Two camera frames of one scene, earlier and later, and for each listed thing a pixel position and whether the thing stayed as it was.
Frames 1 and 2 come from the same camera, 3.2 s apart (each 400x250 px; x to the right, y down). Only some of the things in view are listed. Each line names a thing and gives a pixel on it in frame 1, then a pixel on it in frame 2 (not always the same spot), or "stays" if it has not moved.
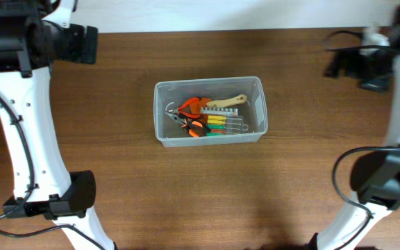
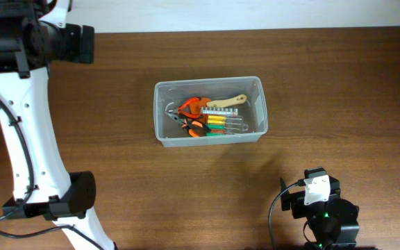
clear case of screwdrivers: (222, 124) stays
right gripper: (349, 69) -> (296, 203)
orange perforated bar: (219, 110) stays
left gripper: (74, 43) stays
